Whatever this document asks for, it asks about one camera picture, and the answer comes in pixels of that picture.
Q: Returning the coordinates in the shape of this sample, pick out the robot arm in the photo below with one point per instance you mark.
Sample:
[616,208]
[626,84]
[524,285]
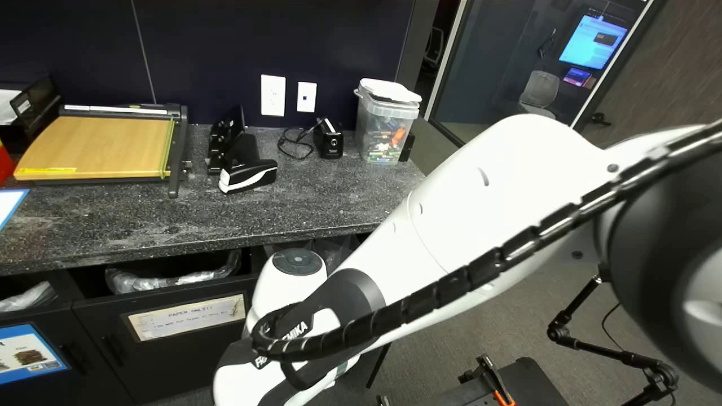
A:
[496,186]

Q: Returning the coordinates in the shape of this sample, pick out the cabinet door with paper label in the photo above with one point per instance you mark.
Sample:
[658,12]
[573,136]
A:
[169,361]

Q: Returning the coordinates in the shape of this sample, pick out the cabinet door with blue sign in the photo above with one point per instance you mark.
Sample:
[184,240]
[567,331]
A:
[62,383]

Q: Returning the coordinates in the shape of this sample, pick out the black pencil sharpener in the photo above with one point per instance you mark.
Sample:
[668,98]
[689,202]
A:
[330,141]

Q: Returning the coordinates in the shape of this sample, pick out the clear plastic container of markers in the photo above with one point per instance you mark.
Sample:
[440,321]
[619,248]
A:
[386,127]

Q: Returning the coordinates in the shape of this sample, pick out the black and white electric stapler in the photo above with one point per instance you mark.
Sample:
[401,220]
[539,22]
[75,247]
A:
[248,169]

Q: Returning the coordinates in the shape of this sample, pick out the black hole punch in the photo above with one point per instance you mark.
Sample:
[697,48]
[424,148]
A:
[223,141]

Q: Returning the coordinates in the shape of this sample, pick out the office chair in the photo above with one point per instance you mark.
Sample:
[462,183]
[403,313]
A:
[538,90]

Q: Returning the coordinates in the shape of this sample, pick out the black and orange clamp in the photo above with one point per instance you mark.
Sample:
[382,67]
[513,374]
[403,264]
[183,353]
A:
[491,378]

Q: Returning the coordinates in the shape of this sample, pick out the laptop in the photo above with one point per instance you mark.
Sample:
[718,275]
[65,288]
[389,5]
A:
[576,76]

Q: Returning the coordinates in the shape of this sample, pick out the wooden paper cutter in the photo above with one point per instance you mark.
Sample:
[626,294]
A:
[93,148]

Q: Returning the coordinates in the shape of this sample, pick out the monitor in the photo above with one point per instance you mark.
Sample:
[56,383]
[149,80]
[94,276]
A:
[592,42]

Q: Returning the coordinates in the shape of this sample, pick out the black desk tray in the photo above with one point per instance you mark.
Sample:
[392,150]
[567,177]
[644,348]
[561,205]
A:
[36,104]

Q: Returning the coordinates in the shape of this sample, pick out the blue paper sheet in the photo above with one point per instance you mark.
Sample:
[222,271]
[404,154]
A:
[8,204]

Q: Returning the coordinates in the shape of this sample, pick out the red box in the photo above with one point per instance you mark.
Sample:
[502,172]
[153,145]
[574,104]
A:
[4,163]

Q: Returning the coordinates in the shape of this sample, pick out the white switch plate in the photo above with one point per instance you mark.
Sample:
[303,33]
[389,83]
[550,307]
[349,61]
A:
[306,97]

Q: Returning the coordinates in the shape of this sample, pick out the white wall socket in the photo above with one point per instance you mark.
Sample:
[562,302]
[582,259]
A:
[273,96]

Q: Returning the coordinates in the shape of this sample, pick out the camera on mount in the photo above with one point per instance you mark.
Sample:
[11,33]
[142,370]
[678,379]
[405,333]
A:
[598,349]

